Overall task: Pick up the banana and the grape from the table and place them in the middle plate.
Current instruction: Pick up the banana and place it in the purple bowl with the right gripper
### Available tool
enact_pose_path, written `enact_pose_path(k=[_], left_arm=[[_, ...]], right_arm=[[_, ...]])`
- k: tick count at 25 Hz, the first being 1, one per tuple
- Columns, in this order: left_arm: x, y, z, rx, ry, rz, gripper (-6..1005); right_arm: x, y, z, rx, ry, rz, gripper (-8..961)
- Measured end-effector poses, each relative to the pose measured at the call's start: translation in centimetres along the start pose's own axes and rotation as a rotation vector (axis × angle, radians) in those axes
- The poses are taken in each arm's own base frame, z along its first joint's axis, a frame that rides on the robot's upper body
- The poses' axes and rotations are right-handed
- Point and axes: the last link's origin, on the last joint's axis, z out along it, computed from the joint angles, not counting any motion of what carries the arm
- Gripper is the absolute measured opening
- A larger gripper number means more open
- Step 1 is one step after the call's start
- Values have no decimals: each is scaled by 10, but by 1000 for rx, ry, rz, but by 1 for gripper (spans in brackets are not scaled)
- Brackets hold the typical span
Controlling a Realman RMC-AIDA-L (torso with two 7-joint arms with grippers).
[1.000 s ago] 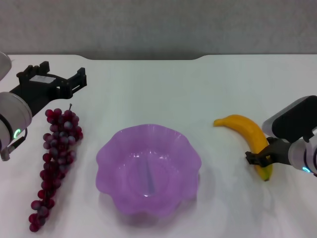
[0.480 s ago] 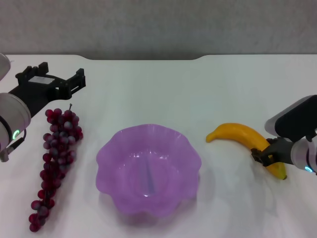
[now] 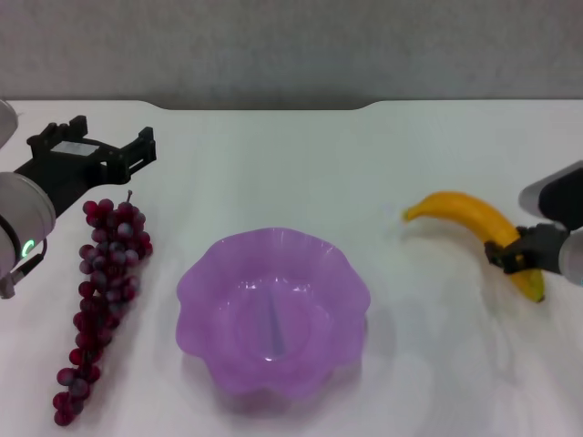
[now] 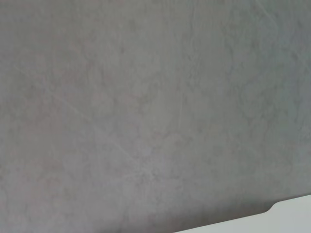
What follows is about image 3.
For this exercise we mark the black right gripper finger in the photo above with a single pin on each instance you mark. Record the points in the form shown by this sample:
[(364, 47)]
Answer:
[(508, 259), (527, 232)]

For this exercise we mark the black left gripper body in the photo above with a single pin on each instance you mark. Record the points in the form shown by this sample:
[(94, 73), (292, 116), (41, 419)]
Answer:
[(77, 173)]

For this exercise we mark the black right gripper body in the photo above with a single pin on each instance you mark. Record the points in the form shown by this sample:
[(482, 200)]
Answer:
[(546, 248)]

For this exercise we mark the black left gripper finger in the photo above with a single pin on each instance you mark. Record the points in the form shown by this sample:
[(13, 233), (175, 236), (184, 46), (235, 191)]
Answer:
[(57, 132), (143, 150)]

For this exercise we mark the yellow banana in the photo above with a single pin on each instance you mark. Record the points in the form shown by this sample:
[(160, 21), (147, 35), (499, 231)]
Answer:
[(473, 209)]

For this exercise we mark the dark red grape bunch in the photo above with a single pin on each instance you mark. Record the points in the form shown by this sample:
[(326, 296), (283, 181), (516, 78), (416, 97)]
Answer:
[(107, 268)]

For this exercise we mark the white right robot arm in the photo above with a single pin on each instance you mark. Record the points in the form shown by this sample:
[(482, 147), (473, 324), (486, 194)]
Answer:
[(575, 257)]

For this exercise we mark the purple translucent wavy bowl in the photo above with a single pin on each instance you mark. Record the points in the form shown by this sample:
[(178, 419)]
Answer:
[(273, 314)]

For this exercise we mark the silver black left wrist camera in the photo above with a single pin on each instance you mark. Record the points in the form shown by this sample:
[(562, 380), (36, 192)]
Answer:
[(5, 120)]

